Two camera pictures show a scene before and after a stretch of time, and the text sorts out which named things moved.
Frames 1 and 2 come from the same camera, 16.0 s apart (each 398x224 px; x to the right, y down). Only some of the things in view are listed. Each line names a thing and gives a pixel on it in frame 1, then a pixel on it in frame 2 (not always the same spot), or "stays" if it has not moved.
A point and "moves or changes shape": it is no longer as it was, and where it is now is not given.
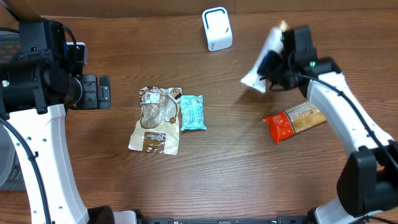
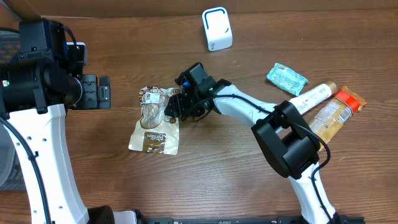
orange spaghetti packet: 303,116 moves or changes shape
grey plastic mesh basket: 9,46 stays
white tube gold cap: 274,43 -> 307,99
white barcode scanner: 217,28 stays
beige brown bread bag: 158,129 stays
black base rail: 279,220 stays
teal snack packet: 192,112 moves or changes shape
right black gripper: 266,71 -> 181,103
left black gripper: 92,101 stays
